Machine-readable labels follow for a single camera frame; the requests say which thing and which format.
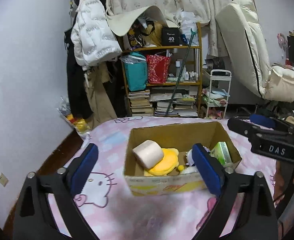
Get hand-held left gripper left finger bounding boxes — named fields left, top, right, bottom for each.
left=13, top=144, right=99, bottom=240

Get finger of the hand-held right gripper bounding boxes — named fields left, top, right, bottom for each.
left=250, top=114, right=294, bottom=133
left=227, top=117, right=265, bottom=143

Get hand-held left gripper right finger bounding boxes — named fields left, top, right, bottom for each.
left=192, top=143, right=279, bottom=240

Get green tissue packet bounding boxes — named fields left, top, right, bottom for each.
left=209, top=142, right=233, bottom=167

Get purple-haired small doll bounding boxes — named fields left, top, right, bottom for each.
left=186, top=149, right=196, bottom=167

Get yellow plush toy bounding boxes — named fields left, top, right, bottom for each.
left=144, top=148, right=184, bottom=178

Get cardboard box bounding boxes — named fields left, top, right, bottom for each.
left=123, top=121, right=243, bottom=197

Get white tissue roll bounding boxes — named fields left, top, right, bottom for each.
left=132, top=140, right=164, bottom=169

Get person's right forearm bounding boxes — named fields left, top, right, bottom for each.
left=274, top=160, right=294, bottom=220

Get pink cartoon cat bedsheet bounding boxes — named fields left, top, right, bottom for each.
left=47, top=116, right=288, bottom=240

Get plastic bag of toys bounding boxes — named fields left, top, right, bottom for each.
left=57, top=96, right=91, bottom=140

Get white rolling cart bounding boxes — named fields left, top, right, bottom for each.
left=202, top=69, right=231, bottom=119

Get pile of papers and booklets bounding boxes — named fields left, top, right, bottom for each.
left=149, top=86, right=199, bottom=117

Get beige trousers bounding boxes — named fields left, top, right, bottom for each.
left=83, top=62, right=117, bottom=128

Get cluster of small bottles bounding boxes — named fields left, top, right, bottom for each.
left=176, top=59, right=199, bottom=82

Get black coat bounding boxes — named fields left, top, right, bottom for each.
left=64, top=27, right=92, bottom=119

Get cream folded mattress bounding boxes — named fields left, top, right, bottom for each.
left=215, top=0, right=294, bottom=103

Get pink small fan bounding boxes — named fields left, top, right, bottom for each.
left=277, top=32, right=290, bottom=59

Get green pole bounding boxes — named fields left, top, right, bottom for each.
left=166, top=29, right=197, bottom=115

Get stack of books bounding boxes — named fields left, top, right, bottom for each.
left=128, top=90, right=154, bottom=117

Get red patterned bag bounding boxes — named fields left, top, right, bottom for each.
left=146, top=54, right=172, bottom=84

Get teal bag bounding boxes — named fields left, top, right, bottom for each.
left=123, top=52, right=148, bottom=92

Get wooden shelf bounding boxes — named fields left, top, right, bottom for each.
left=121, top=22, right=202, bottom=117

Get black box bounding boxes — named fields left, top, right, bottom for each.
left=161, top=27, right=181, bottom=47

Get white plastic bag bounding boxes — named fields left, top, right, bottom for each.
left=179, top=11, right=200, bottom=45

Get yellow bag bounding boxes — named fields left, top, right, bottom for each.
left=143, top=24, right=162, bottom=46

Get white puffer jacket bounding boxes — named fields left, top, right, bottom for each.
left=70, top=0, right=122, bottom=70

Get dark printed bag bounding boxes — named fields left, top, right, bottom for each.
left=127, top=21, right=155, bottom=49

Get beige curved mat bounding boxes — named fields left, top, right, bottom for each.
left=106, top=5, right=167, bottom=37

